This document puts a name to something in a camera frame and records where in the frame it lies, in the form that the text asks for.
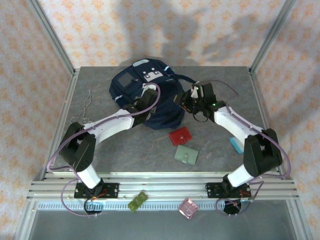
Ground green plastic block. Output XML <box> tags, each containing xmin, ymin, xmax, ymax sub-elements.
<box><xmin>127</xmin><ymin>191</ymin><xmax>149</xmax><ymax>213</ymax></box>

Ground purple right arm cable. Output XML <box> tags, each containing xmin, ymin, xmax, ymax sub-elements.
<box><xmin>211</xmin><ymin>79</ymin><xmax>292</xmax><ymax>217</ymax></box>

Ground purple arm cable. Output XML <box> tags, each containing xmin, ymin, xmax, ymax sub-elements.
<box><xmin>211</xmin><ymin>79</ymin><xmax>292</xmax><ymax>217</ymax></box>
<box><xmin>47</xmin><ymin>83</ymin><xmax>161</xmax><ymax>218</ymax></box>

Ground grey slotted cable duct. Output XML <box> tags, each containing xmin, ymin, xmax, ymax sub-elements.
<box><xmin>37</xmin><ymin>201</ymin><xmax>251</xmax><ymax>211</ymax></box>

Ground aluminium front rail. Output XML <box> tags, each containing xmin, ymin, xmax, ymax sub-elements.
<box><xmin>26</xmin><ymin>171</ymin><xmax>300</xmax><ymax>201</ymax></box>

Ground aluminium side rail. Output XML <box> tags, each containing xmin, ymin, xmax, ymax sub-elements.
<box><xmin>39</xmin><ymin>68</ymin><xmax>81</xmax><ymax>181</ymax></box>
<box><xmin>248</xmin><ymin>67</ymin><xmax>286</xmax><ymax>181</ymax></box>

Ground navy blue backpack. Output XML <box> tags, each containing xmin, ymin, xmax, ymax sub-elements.
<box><xmin>109</xmin><ymin>58</ymin><xmax>199</xmax><ymax>131</ymax></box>

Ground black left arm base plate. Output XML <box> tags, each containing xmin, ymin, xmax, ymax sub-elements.
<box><xmin>74</xmin><ymin>182</ymin><xmax>120</xmax><ymax>200</ymax></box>

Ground pale green snap wallet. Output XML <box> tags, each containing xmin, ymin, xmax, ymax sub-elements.
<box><xmin>174</xmin><ymin>145</ymin><xmax>200</xmax><ymax>166</ymax></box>

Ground light blue item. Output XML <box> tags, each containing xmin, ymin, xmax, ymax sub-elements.
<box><xmin>228</xmin><ymin>136</ymin><xmax>245</xmax><ymax>154</ymax></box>

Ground red snap wallet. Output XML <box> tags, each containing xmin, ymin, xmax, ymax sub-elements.
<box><xmin>168</xmin><ymin>126</ymin><xmax>193</xmax><ymax>146</ymax></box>

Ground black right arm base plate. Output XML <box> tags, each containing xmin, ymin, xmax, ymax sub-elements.
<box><xmin>204</xmin><ymin>181</ymin><xmax>251</xmax><ymax>200</ymax></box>

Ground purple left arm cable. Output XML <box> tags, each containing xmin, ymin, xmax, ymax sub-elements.
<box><xmin>47</xmin><ymin>83</ymin><xmax>161</xmax><ymax>218</ymax></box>

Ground pink square box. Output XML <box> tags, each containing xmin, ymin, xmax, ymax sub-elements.
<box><xmin>178</xmin><ymin>197</ymin><xmax>200</xmax><ymax>221</ymax></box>

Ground aluminium frame post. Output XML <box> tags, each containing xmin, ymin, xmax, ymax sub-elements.
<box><xmin>248</xmin><ymin>0</ymin><xmax>299</xmax><ymax>75</ymax></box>
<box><xmin>26</xmin><ymin>0</ymin><xmax>76</xmax><ymax>76</ymax></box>

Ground thin bent silver wire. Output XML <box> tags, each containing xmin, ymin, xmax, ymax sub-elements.
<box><xmin>70</xmin><ymin>89</ymin><xmax>93</xmax><ymax>125</ymax></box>

